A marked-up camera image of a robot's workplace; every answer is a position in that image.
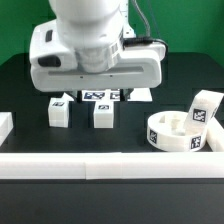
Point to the white fence bar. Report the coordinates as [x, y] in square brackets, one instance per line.
[6, 125]
[91, 166]
[215, 135]

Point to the white front fence bar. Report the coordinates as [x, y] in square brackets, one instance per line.
[91, 166]

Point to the white left fence bar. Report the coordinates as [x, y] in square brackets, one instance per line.
[6, 125]

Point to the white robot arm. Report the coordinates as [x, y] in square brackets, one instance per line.
[95, 11]

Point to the white round stool seat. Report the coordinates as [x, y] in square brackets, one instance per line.
[165, 131]

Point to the white right fence bar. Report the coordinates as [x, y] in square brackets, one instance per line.
[215, 135]

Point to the white sheet with markers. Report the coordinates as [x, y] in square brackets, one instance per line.
[133, 95]

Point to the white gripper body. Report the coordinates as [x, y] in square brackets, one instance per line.
[92, 56]

